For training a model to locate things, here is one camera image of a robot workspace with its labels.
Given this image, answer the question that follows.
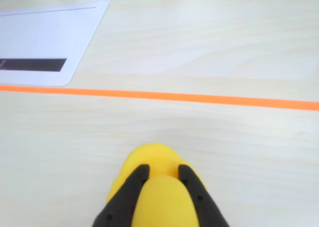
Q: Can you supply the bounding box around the yellow rubber duck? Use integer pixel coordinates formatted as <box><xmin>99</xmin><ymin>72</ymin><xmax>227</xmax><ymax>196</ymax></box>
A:
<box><xmin>106</xmin><ymin>142</ymin><xmax>209</xmax><ymax>227</ymax></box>

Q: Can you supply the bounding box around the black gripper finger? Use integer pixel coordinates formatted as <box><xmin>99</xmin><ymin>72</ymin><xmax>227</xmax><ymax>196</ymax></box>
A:
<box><xmin>177</xmin><ymin>164</ymin><xmax>230</xmax><ymax>227</ymax></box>
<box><xmin>91</xmin><ymin>164</ymin><xmax>151</xmax><ymax>227</ymax></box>

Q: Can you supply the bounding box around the long orange tape strip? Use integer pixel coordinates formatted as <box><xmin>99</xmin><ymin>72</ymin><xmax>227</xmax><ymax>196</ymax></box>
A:
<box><xmin>0</xmin><ymin>85</ymin><xmax>319</xmax><ymax>112</ymax></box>

